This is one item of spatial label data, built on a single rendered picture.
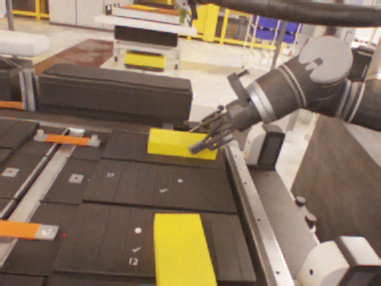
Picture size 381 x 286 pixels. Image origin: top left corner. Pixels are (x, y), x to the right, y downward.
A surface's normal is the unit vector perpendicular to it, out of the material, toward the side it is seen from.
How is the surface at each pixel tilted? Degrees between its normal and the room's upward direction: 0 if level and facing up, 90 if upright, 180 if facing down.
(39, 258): 0
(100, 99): 90
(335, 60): 58
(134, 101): 90
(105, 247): 0
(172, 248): 0
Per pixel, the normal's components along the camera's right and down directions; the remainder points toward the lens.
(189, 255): 0.14, -0.87
